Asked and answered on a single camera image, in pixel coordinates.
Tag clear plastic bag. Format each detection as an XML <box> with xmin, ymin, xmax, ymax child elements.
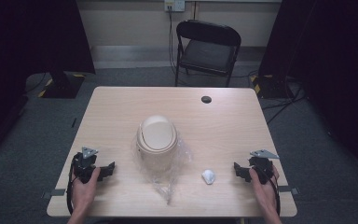
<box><xmin>131</xmin><ymin>136</ymin><xmax>194</xmax><ymax>205</ymax></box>

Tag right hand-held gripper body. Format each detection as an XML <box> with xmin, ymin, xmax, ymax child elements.
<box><xmin>248</xmin><ymin>148</ymin><xmax>281</xmax><ymax>185</ymax></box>

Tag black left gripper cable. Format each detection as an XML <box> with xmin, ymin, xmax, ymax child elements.
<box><xmin>65</xmin><ymin>155</ymin><xmax>76</xmax><ymax>217</ymax></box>

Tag black wall outlet cable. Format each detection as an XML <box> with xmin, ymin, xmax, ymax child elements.
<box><xmin>166</xmin><ymin>5</ymin><xmax>187</xmax><ymax>77</ymax></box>

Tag crumpled white paper ball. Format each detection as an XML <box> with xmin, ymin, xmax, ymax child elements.
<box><xmin>200</xmin><ymin>169</ymin><xmax>216</xmax><ymax>186</ymax></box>

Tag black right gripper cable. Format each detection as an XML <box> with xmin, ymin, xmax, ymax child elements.
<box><xmin>260</xmin><ymin>166</ymin><xmax>282</xmax><ymax>217</ymax></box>

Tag person's left hand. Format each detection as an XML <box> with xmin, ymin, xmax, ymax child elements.
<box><xmin>71</xmin><ymin>166</ymin><xmax>103</xmax><ymax>214</ymax></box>

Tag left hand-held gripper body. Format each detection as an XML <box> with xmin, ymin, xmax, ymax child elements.
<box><xmin>72</xmin><ymin>147</ymin><xmax>100</xmax><ymax>185</ymax></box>

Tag white wall outlet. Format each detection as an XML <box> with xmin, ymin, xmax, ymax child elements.
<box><xmin>163</xmin><ymin>0</ymin><xmax>186</xmax><ymax>13</ymax></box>

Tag person's right hand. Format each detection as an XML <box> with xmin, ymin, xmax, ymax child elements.
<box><xmin>248</xmin><ymin>166</ymin><xmax>281</xmax><ymax>216</ymax></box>

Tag black folding chair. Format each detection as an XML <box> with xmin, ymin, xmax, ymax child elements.
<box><xmin>174</xmin><ymin>19</ymin><xmax>242</xmax><ymax>89</ymax></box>

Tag dark curtain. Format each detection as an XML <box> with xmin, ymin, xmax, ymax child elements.
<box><xmin>257</xmin><ymin>0</ymin><xmax>358</xmax><ymax>181</ymax></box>
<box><xmin>0</xmin><ymin>0</ymin><xmax>96</xmax><ymax>162</ymax></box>

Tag grey table edge bracket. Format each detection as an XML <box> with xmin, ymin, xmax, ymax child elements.
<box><xmin>41</xmin><ymin>188</ymin><xmax>67</xmax><ymax>201</ymax></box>
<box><xmin>277</xmin><ymin>185</ymin><xmax>300</xmax><ymax>196</ymax></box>

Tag black stand base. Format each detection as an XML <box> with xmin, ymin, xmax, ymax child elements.
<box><xmin>250</xmin><ymin>74</ymin><xmax>295</xmax><ymax>100</ymax></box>
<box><xmin>37</xmin><ymin>69</ymin><xmax>87</xmax><ymax>100</ymax></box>

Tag black floor cables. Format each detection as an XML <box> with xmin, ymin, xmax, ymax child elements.
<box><xmin>229</xmin><ymin>69</ymin><xmax>309</xmax><ymax>125</ymax></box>

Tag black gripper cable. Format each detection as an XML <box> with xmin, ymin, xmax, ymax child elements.
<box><xmin>260</xmin><ymin>166</ymin><xmax>282</xmax><ymax>217</ymax></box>
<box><xmin>65</xmin><ymin>155</ymin><xmax>76</xmax><ymax>217</ymax></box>

